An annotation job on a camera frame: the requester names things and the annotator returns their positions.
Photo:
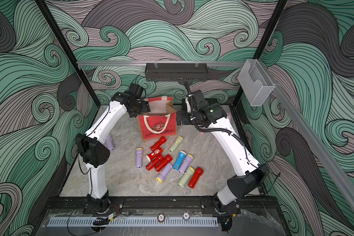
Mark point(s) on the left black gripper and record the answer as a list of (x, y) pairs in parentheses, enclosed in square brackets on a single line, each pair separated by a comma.
[(146, 107)]

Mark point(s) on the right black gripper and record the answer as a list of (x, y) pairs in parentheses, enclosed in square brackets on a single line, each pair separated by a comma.
[(186, 121)]

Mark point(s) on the red jute tote bag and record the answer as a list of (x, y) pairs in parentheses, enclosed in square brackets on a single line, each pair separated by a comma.
[(160, 121)]

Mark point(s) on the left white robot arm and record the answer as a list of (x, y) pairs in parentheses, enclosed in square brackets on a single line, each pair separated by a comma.
[(91, 144)]

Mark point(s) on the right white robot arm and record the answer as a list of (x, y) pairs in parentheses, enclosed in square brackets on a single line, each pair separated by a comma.
[(249, 173)]

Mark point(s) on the pale green flashlight upper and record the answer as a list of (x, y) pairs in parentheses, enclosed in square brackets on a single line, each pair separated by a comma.
[(176, 144)]

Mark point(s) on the pale green flashlight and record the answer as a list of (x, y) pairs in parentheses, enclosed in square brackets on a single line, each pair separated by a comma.
[(176, 144), (185, 178)]

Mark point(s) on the blue flashlight white head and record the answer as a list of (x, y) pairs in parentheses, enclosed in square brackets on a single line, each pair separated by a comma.
[(179, 160)]

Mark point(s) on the red flashlight white head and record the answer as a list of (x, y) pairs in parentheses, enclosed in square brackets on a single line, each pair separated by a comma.
[(154, 154)]

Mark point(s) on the pale green flashlight lower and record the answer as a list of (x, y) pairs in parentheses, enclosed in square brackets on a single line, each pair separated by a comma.
[(185, 178)]

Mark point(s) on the purple flashlight yellow head bottom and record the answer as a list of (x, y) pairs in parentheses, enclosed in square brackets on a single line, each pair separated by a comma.
[(163, 173)]

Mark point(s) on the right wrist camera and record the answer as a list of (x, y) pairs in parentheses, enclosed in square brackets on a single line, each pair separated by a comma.
[(199, 101)]

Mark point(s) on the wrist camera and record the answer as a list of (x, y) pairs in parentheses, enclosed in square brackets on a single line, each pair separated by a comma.
[(135, 90), (199, 101)]

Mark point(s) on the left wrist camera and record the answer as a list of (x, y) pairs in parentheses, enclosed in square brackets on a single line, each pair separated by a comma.
[(135, 90)]

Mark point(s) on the black wall shelf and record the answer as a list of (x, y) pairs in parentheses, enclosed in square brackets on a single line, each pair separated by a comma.
[(167, 72)]

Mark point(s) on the clear plastic wall bin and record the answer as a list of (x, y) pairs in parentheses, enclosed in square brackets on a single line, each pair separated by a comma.
[(256, 82)]

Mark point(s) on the white perforated cable tray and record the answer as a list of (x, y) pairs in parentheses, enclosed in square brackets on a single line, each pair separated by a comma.
[(135, 222)]

